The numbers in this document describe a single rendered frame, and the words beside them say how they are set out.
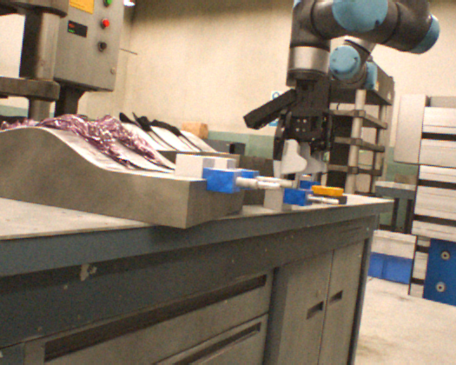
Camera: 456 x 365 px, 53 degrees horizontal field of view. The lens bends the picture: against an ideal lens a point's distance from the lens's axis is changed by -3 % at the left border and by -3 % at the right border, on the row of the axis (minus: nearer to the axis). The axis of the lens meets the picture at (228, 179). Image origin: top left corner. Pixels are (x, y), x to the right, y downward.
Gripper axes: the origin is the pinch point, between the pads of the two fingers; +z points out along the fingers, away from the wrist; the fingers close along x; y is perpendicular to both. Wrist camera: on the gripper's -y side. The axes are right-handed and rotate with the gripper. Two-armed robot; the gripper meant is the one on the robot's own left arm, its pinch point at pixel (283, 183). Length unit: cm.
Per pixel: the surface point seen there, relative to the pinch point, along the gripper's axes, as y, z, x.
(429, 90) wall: -73, -133, 651
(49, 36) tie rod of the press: -79, -32, 5
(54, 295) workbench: -4.6, 12.9, -45.9
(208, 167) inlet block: 2.1, -2.3, -28.7
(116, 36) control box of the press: -91, -43, 42
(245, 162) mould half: -5.2, -3.2, -5.9
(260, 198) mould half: -5.0, 3.4, 1.0
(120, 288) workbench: -4.3, 13.9, -36.0
